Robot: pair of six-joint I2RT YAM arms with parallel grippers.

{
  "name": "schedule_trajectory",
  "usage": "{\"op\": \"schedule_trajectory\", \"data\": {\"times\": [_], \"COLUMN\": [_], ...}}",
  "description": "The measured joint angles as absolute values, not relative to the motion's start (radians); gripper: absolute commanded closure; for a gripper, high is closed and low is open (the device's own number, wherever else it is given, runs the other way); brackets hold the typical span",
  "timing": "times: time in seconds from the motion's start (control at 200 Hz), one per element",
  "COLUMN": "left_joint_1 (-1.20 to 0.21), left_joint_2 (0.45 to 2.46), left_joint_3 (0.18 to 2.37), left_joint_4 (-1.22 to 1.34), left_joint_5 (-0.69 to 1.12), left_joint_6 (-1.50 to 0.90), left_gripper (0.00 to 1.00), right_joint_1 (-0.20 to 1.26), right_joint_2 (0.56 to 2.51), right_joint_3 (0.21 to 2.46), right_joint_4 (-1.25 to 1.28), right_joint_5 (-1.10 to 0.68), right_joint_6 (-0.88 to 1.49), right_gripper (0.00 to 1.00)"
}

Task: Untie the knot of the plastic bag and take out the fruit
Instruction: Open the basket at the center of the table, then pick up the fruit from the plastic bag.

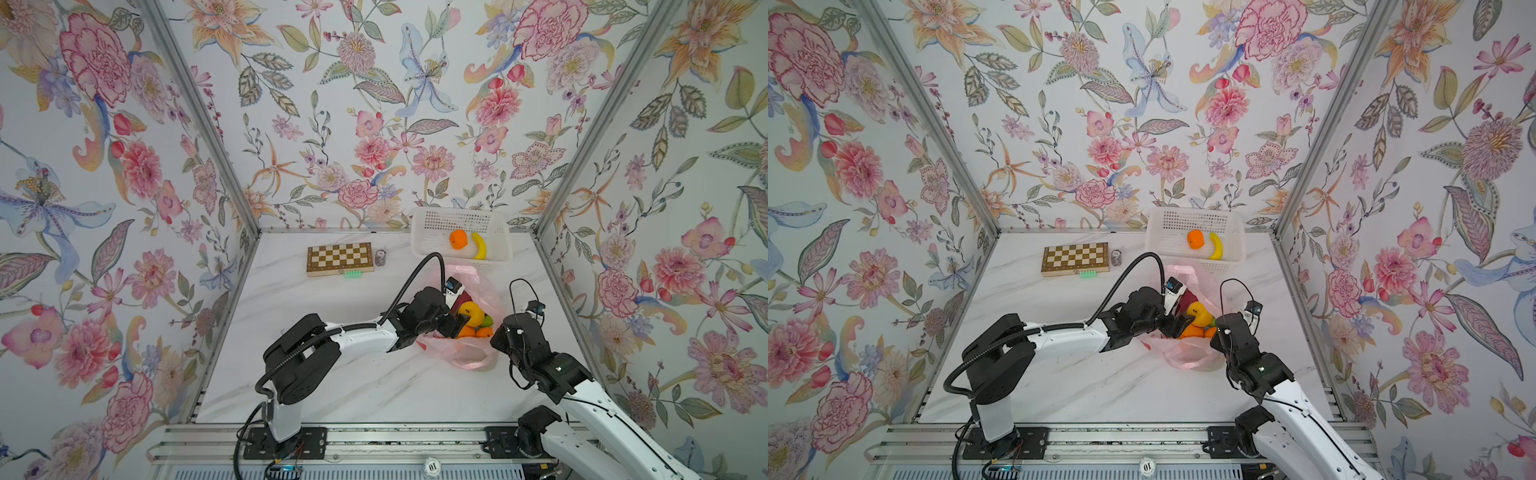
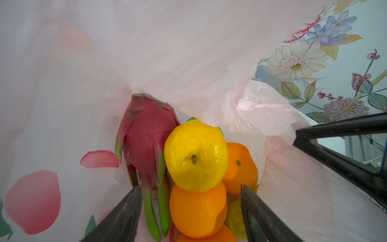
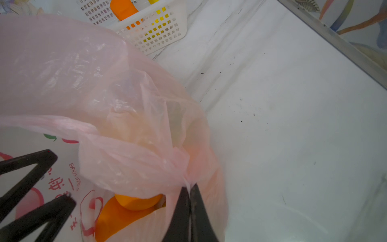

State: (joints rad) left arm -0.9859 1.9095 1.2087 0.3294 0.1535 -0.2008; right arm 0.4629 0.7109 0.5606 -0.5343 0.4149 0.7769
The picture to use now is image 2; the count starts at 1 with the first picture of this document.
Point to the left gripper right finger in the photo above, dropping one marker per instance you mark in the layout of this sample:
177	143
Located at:
261	223

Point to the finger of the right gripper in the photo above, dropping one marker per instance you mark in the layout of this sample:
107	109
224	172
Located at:
356	149

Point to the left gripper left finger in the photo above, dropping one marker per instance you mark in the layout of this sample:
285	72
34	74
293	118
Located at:
121	224

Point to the orange fruit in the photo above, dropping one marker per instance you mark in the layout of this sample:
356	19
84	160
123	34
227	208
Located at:
223	235
241	169
198	215

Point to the yellow lemon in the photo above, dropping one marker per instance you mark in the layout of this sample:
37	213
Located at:
196	156

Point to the pink plastic bag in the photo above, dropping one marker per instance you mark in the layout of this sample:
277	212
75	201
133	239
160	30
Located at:
257	69

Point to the red dragon fruit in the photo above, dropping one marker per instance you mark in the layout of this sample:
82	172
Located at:
141	137

